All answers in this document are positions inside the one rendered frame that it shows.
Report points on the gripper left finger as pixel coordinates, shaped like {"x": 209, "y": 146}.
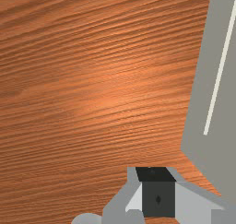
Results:
{"x": 135, "y": 197}

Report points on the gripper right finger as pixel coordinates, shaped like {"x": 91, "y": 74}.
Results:
{"x": 190, "y": 203}

